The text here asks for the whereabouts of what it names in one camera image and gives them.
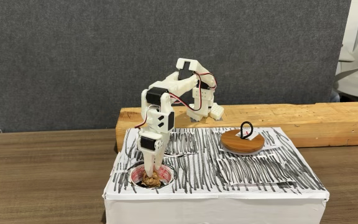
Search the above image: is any white box with black scribbles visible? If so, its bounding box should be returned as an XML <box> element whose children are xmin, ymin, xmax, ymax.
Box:
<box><xmin>103</xmin><ymin>126</ymin><xmax>331</xmax><ymax>224</ymax></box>

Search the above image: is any light wooden beam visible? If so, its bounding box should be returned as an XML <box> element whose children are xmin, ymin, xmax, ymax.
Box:
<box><xmin>115</xmin><ymin>101</ymin><xmax>358</xmax><ymax>153</ymax></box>

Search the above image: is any red black servo cable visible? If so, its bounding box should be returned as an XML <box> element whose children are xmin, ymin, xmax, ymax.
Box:
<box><xmin>134</xmin><ymin>71</ymin><xmax>218</xmax><ymax>129</ymax></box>

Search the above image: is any white card with red cross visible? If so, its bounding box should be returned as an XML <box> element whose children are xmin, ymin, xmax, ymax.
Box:
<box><xmin>235</xmin><ymin>130</ymin><xmax>261</xmax><ymax>141</ymax></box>

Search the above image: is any round wooden disc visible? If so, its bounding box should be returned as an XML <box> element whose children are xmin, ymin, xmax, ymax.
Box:
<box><xmin>220</xmin><ymin>128</ymin><xmax>266</xmax><ymax>154</ymax></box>

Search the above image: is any brown debris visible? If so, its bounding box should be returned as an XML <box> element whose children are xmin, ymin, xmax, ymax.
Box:
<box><xmin>142</xmin><ymin>170</ymin><xmax>162</xmax><ymax>188</ymax></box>

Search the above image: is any black loop handle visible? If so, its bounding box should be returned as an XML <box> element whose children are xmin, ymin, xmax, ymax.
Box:
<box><xmin>239</xmin><ymin>121</ymin><xmax>255</xmax><ymax>140</ymax></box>

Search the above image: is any grey fabric partition panel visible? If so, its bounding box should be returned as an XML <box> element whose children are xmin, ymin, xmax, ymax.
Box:
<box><xmin>0</xmin><ymin>0</ymin><xmax>352</xmax><ymax>135</ymax></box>

